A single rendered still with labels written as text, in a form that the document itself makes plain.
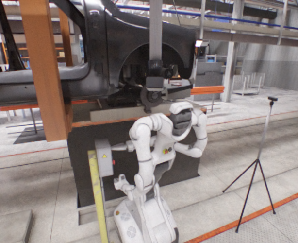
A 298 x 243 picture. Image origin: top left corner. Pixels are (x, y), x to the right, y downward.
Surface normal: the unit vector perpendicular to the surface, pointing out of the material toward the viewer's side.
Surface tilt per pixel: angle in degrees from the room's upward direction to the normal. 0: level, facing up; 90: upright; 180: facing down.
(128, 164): 90
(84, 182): 90
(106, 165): 90
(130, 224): 38
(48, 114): 90
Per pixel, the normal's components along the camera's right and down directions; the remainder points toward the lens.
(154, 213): 0.33, -0.54
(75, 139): 0.35, 0.32
